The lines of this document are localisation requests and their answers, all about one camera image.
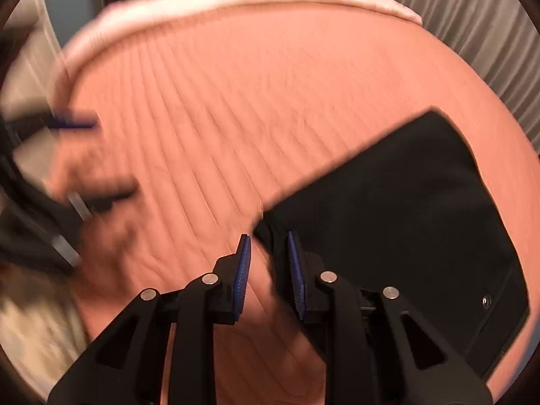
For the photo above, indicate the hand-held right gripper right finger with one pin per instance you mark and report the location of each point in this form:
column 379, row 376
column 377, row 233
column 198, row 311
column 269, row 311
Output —
column 295, row 270

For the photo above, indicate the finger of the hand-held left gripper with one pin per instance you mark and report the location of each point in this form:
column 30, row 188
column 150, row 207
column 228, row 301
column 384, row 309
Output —
column 71, row 124
column 105, row 196

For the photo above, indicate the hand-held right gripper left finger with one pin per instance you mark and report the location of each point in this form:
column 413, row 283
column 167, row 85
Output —
column 244, row 270

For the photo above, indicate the black pants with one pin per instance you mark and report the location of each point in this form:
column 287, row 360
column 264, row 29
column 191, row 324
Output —
column 400, row 198

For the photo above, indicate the pink quilted bed cover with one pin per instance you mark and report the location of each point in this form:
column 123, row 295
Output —
column 211, row 114

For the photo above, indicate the grey pleated curtain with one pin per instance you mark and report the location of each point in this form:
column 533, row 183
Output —
column 485, row 29

